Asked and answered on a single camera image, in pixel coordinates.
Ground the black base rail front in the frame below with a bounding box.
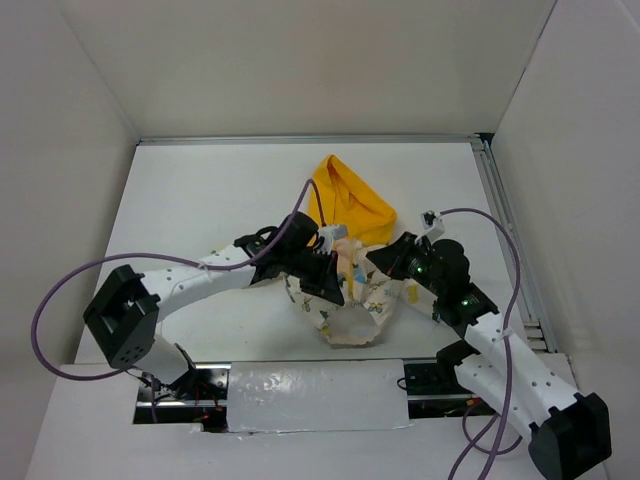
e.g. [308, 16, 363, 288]
[133, 359, 494, 433]

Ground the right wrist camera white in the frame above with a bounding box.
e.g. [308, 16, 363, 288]
[421, 211, 445, 243]

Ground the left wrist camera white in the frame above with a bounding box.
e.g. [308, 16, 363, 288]
[313, 224, 348, 254]

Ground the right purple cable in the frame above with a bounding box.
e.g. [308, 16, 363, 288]
[437, 207, 524, 480]

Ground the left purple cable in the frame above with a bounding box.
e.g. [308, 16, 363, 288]
[30, 179, 329, 424]

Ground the aluminium frame rail back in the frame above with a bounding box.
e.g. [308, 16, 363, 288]
[139, 133, 495, 146]

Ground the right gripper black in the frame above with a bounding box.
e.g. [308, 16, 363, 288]
[365, 231, 445, 297]

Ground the purple cable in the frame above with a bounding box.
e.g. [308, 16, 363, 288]
[437, 207, 524, 480]
[30, 179, 329, 424]

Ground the aluminium frame rail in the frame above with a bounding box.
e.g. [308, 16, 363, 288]
[471, 133, 559, 353]
[139, 133, 495, 146]

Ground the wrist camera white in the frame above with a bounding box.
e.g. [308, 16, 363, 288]
[421, 211, 445, 243]
[313, 224, 348, 254]

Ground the aluminium frame rail right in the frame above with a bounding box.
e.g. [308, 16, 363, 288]
[471, 133, 559, 353]

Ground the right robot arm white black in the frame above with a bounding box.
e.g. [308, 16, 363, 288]
[367, 232, 612, 479]

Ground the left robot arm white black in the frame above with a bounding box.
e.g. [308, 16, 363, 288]
[83, 212, 347, 399]

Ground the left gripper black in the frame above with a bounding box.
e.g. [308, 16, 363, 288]
[283, 247, 344, 305]

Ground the silver tape patch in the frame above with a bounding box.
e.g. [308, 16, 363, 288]
[226, 360, 411, 433]

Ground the cream dinosaur print yellow-hood jacket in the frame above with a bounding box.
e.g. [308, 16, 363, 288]
[284, 155, 435, 346]

